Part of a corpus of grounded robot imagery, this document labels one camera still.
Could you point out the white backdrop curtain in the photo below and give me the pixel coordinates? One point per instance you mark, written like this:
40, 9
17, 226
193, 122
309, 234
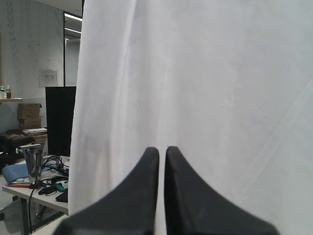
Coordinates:
229, 82

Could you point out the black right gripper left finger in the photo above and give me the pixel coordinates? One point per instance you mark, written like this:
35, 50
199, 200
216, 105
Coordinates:
129, 209

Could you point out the silver monitor stand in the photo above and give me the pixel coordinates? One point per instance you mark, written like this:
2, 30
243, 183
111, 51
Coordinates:
33, 155

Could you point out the black computer monitor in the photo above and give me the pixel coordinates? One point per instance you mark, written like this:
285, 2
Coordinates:
60, 102

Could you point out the cluttered side desk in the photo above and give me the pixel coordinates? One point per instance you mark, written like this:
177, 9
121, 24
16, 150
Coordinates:
25, 194

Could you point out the stacked cardboard boxes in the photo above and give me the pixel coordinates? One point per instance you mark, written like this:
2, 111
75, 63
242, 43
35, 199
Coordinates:
30, 122

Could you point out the paper notice on wall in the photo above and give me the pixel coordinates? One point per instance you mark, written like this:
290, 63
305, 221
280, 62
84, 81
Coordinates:
47, 78

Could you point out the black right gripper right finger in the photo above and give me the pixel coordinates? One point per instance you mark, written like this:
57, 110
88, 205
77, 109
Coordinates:
192, 207

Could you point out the bottles on shelf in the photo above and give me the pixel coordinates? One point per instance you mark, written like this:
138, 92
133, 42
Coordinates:
5, 92

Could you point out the blue office chair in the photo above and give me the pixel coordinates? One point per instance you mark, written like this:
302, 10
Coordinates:
13, 172

